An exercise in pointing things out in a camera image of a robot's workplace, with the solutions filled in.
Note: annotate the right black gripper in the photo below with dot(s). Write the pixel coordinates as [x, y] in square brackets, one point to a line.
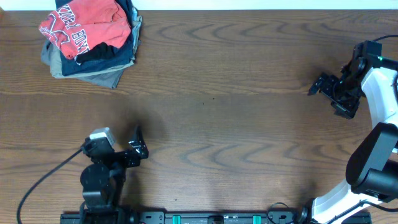
[347, 111]

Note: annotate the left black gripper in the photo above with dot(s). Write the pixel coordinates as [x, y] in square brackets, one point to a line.
[139, 149]

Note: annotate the red orange t-shirt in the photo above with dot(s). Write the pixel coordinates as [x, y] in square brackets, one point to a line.
[79, 26]

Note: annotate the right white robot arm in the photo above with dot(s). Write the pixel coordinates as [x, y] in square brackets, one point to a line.
[370, 176]

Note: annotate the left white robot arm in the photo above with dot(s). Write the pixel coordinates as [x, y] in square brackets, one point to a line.
[103, 181]

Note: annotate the grey khaki folded garment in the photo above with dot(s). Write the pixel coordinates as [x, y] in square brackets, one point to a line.
[108, 80]

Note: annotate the black folded garment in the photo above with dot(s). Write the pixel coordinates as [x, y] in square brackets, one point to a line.
[99, 52]

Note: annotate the navy blue folded garment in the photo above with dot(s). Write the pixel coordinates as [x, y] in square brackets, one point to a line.
[125, 56]

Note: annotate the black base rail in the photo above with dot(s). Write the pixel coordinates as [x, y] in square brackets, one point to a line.
[211, 218]

